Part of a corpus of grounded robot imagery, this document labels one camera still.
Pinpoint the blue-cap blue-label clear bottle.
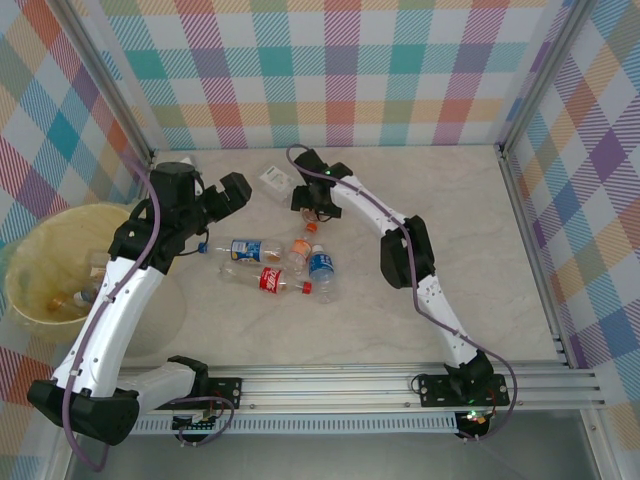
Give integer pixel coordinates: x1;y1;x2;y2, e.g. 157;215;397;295
197;238;286;265

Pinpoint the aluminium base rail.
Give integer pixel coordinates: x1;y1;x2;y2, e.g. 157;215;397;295
122;363;606;412

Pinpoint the red-label cola bottle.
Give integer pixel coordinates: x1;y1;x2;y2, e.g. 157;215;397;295
218;263;314;296

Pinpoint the aluminium side rail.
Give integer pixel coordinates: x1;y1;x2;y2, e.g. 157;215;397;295
497;143;575;369

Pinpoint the clear bottle orange label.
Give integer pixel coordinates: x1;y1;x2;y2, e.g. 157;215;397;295
286;221;318;277

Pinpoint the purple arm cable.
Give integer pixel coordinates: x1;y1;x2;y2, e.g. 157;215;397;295
62;149;162;472
285;143;521;444

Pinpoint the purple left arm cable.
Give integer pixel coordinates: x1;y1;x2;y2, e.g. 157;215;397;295
62;149;162;472

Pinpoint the blue-label bottle white cap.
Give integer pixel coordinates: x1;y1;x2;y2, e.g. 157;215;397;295
308;243;339;305

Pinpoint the white slotted cable duct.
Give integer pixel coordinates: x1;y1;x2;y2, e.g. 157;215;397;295
134;412;460;435

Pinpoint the clear box green-white label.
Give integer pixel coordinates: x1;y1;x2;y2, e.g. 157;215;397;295
257;166;297;205

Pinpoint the small circuit board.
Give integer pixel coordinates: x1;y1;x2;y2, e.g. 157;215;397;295
457;407;496;429
171;410;224;432

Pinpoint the aluminium frame post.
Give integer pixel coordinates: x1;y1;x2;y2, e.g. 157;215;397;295
58;0;159;157
497;0;599;154

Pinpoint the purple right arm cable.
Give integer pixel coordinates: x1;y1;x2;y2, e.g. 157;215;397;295
285;143;521;444

